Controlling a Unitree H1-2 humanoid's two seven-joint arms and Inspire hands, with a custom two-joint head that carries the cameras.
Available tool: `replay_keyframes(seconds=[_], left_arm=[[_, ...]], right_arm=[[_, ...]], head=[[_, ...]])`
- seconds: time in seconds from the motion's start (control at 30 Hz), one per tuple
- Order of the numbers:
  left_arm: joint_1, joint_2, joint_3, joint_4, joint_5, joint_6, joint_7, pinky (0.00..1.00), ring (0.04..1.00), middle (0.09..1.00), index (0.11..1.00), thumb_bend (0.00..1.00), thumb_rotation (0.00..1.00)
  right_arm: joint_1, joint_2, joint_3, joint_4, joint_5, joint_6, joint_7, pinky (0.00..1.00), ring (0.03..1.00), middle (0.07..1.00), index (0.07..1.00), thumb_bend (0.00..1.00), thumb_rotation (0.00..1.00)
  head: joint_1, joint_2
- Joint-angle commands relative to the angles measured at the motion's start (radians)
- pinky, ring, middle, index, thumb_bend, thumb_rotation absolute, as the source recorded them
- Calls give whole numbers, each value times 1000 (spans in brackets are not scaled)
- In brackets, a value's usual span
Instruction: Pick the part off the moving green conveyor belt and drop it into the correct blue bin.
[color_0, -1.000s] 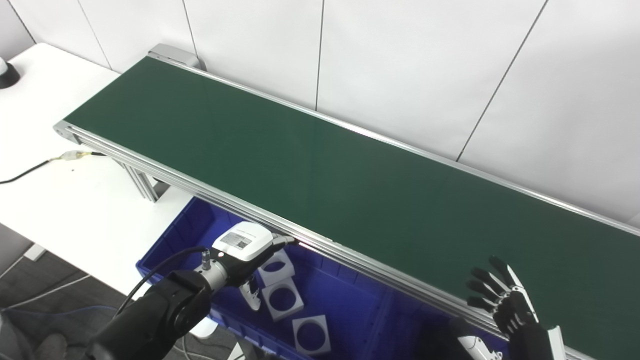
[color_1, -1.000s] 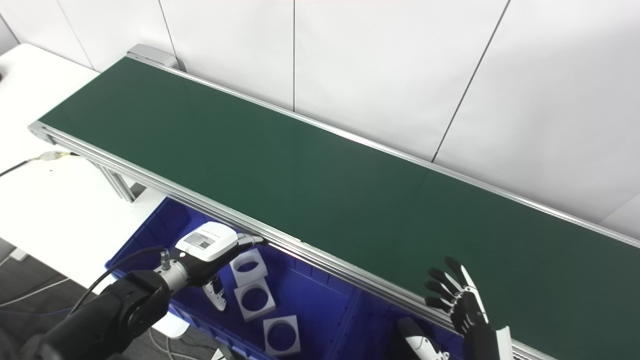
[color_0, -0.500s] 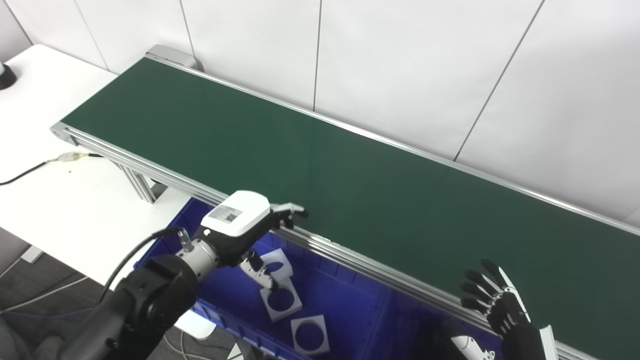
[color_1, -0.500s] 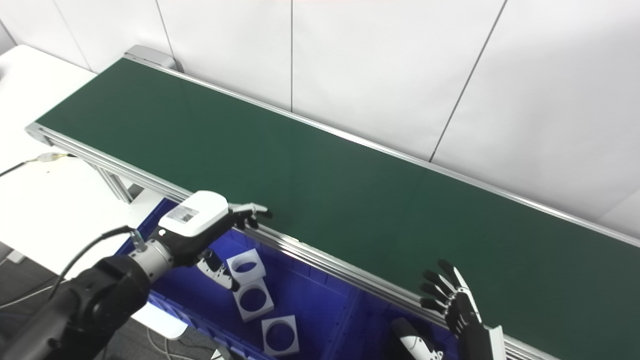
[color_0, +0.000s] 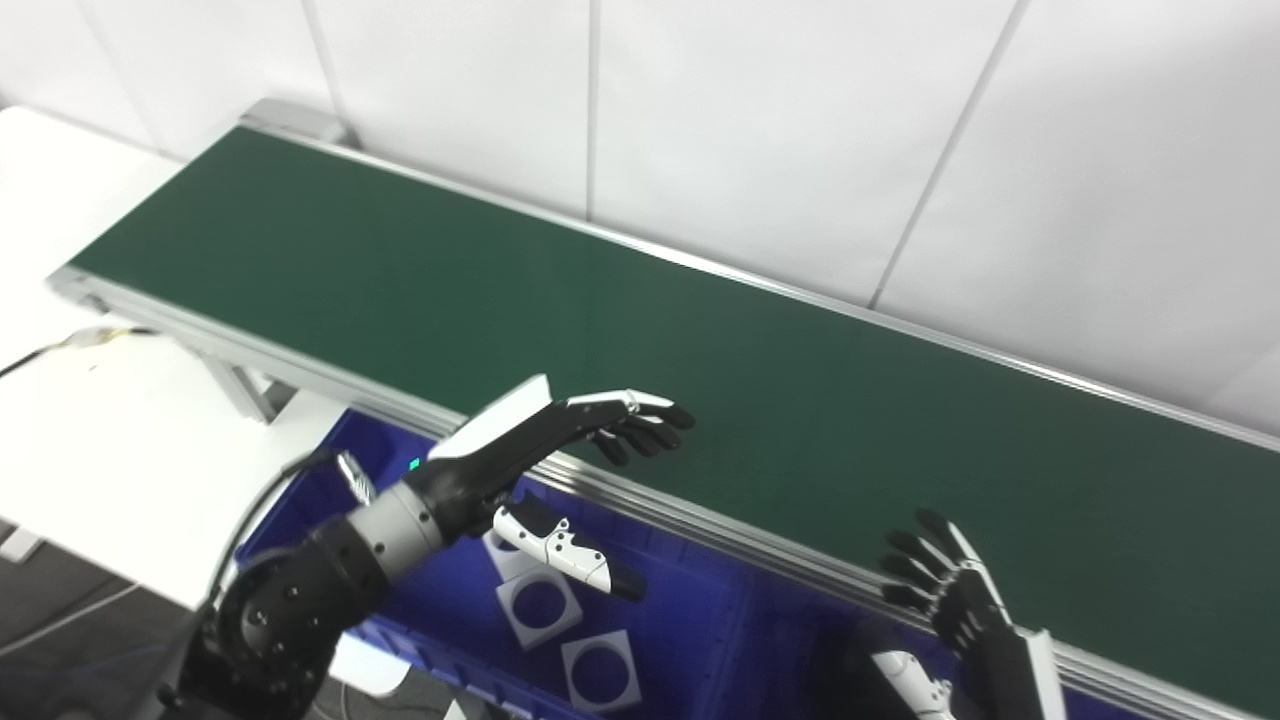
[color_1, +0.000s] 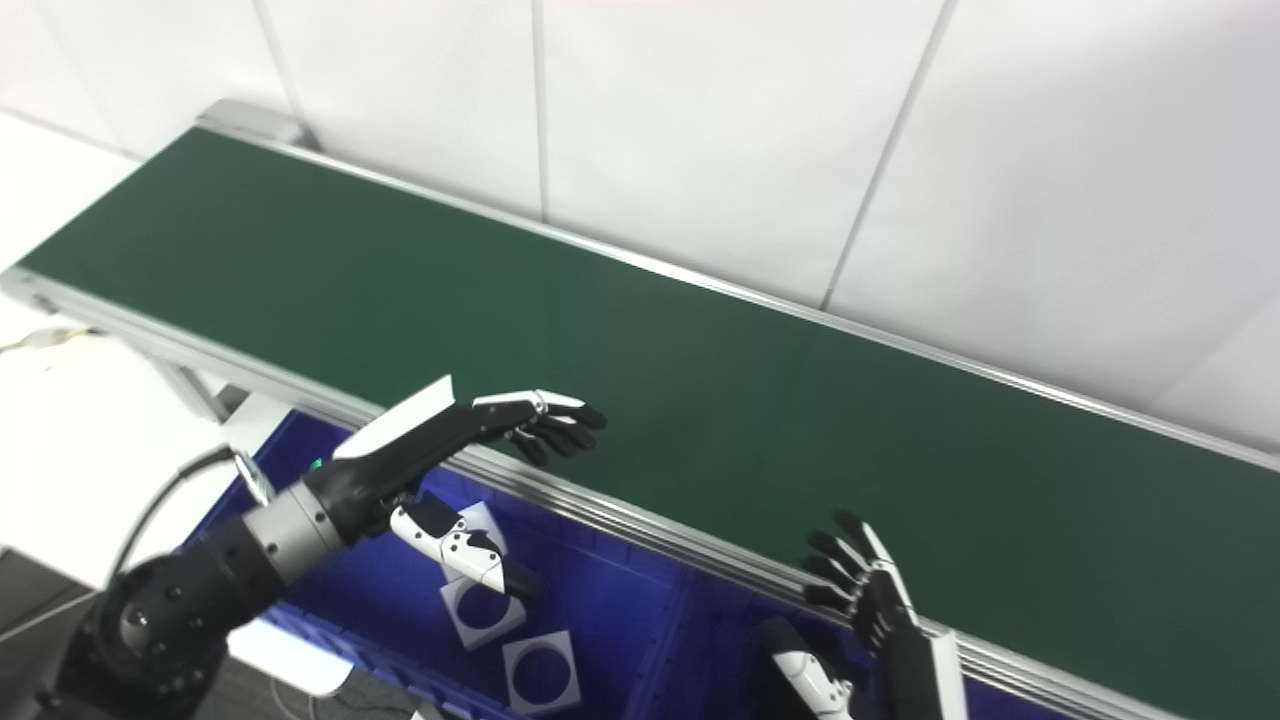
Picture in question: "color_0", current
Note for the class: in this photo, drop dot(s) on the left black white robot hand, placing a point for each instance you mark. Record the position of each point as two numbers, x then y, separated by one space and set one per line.
500 445

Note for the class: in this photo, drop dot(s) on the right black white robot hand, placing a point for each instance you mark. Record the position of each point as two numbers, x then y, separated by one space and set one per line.
985 640

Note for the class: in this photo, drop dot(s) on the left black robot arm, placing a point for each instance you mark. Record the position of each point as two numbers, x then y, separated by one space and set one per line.
290 610

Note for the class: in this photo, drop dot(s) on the blue plastic bin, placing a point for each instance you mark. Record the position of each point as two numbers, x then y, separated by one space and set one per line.
848 645
700 640

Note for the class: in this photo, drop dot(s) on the green conveyor belt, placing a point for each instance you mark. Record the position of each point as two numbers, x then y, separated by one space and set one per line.
720 530
800 400

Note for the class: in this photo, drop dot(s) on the aluminium conveyor leg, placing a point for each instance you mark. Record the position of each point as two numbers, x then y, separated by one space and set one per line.
250 385

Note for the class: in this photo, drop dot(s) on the grey conveyor end housing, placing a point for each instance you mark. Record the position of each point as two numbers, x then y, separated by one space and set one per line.
290 115

